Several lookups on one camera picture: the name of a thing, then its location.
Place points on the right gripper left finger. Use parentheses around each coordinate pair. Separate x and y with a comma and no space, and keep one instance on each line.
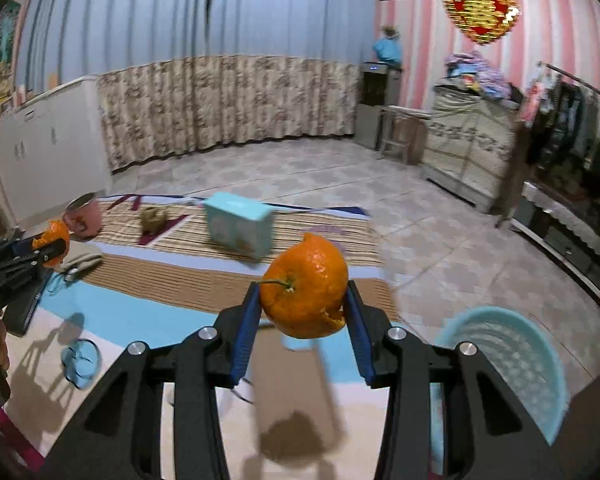
(246,333)

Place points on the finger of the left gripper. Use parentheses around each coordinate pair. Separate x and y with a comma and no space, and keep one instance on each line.
(26,254)

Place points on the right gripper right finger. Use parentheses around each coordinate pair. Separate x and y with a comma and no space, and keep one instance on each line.
(354,311)

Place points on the orange peel piece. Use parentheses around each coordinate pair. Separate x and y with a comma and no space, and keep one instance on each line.
(53,243)

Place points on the whole orange fruit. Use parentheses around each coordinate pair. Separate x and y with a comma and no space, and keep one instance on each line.
(302,291)

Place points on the pink mug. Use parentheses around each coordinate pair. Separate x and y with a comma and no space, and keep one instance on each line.
(83,216)

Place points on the white cabinet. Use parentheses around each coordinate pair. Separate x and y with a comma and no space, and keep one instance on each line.
(52,151)

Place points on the teal cardboard box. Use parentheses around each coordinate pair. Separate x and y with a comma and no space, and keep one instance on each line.
(240,224)

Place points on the brown phone case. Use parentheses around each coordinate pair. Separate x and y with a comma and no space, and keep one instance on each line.
(296,416)

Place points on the small brown figurine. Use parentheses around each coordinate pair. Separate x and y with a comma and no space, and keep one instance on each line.
(153,219)

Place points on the teal plastic mesh basket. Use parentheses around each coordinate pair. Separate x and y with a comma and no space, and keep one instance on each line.
(522,354)

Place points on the small metal folding table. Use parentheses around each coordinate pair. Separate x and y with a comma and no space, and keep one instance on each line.
(403,132)

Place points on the cloth-covered cabinet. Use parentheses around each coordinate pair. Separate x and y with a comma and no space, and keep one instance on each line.
(470,141)

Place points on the grey water dispenser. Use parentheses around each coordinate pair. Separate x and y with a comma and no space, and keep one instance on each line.
(380,86)

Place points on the blue floral curtain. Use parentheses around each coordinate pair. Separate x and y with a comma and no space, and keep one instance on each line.
(178,76)

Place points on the low lace-covered tv stand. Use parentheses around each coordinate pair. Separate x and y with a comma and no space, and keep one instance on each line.
(558,231)

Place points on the blue bag on dispenser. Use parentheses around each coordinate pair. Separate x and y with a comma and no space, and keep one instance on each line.
(388,51)

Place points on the pile of folded clothes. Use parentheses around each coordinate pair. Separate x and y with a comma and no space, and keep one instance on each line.
(488,80)

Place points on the clothes rack with garments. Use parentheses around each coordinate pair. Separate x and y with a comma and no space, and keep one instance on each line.
(558,144)

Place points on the red heart wall decoration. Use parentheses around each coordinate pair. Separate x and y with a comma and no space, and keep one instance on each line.
(483,21)

